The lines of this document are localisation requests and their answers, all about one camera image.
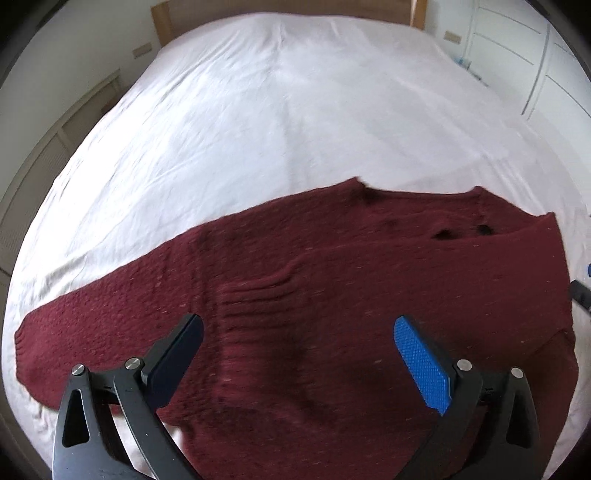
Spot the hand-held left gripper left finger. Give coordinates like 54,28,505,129
52,313,205,480

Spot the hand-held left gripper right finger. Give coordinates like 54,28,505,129
393,316,542,480

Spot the maroon knit sweater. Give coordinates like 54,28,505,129
14,176,581,480

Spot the cluttered bedside table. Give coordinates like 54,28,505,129
454,55,491,88

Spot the white wardrobe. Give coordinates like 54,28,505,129
465,0,591,126

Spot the bed with white sheet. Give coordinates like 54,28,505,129
2,11,591,480

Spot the wooden headboard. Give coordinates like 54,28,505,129
152,0,428,48

